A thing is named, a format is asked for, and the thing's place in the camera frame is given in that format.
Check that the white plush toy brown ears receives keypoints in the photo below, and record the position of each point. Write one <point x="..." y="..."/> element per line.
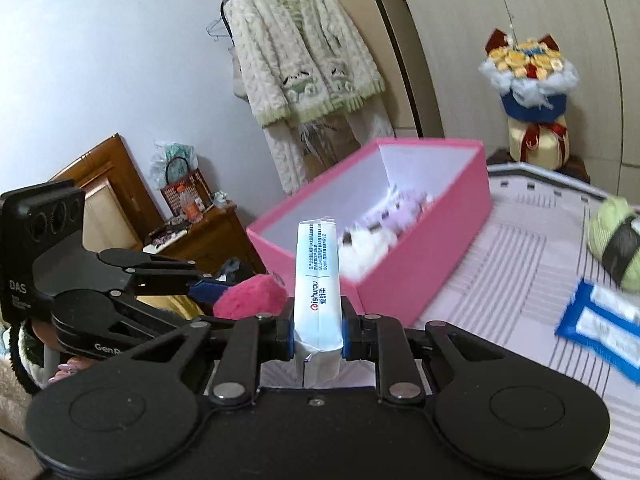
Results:
<point x="365" y="255"/>

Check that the white tissue packet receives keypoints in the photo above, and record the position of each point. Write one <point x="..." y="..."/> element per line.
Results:
<point x="320" y="310"/>

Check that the beige wardrobe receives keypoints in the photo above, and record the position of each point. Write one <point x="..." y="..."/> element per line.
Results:
<point x="450" y="60"/>

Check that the lilac soft cloth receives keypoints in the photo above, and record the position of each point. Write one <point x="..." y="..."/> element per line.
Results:
<point x="395" y="215"/>

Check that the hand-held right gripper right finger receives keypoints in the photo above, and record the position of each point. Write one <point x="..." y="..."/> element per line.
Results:
<point x="350" y="340"/>

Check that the fluffy cream pants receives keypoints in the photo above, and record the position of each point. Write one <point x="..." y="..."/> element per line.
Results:
<point x="290" y="155"/>

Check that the fluffy cream jacket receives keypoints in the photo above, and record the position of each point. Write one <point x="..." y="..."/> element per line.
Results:
<point x="300" y="35"/>

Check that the woven handbag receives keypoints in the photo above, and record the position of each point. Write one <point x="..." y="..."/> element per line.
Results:
<point x="177" y="195"/>

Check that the pink cardboard box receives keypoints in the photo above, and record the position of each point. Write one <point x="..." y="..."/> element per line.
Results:
<point x="425" y="270"/>

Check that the flower bouquet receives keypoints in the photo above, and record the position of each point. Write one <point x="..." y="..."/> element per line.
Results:
<point x="535" y="105"/>

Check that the wooden headboard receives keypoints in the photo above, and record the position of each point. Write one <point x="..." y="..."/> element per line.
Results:
<point x="115" y="170"/>

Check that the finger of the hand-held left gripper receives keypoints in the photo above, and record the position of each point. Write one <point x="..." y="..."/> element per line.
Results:
<point x="212" y="291"/>

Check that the blue tissue packet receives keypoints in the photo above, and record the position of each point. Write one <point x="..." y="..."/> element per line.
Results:
<point x="600" y="325"/>

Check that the green yarn ball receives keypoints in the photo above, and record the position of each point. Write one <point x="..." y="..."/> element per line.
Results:
<point x="605" y="220"/>

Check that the orange bottle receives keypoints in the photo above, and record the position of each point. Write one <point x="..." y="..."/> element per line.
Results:
<point x="192" y="207"/>

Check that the pink fluffy ball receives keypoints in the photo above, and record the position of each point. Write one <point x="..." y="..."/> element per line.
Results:
<point x="250" y="295"/>

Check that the black clothes rack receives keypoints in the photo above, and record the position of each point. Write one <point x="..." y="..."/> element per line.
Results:
<point x="220" y="10"/>

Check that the person's left hand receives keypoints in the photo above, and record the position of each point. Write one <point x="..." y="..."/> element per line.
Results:
<point x="42" y="335"/>

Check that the white plastic bag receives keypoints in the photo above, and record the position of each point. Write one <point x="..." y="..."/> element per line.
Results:
<point x="172" y="152"/>

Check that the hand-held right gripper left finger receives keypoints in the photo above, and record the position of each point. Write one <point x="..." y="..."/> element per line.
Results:
<point x="286" y="335"/>

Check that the wooden nightstand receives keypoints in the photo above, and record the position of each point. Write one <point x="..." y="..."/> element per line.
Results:
<point x="220" y="230"/>

